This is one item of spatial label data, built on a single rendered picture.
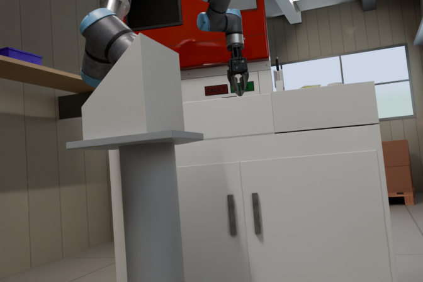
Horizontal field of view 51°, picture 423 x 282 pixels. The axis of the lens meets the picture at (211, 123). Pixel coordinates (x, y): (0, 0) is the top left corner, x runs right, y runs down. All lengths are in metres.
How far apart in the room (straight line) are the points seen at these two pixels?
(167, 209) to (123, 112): 0.29
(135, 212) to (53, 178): 3.12
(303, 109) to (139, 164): 0.63
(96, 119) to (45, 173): 3.03
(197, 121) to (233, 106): 0.14
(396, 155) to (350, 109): 4.84
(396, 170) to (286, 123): 4.92
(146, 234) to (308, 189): 0.60
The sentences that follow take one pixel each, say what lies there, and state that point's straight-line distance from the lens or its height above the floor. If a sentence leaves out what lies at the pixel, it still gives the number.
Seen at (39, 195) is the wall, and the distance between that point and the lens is 4.19.
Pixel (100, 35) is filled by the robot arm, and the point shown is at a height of 1.13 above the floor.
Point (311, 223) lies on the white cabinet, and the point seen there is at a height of 0.50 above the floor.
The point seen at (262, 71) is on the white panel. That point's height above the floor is 1.17.
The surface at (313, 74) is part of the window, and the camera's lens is 8.16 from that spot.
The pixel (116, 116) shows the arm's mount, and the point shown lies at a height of 0.88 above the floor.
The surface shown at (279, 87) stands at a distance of 1.85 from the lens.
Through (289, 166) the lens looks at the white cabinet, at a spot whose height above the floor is 0.70.
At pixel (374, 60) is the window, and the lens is 8.14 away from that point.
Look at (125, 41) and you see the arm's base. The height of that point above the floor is 1.10.
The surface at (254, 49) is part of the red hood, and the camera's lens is 2.20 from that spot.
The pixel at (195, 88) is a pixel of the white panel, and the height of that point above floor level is 1.12.
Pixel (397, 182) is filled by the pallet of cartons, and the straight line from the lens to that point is 6.42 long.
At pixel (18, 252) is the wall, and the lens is 4.03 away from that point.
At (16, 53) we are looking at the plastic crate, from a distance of 3.38.
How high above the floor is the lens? 0.72
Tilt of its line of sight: 5 degrees up
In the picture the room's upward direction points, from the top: 5 degrees counter-clockwise
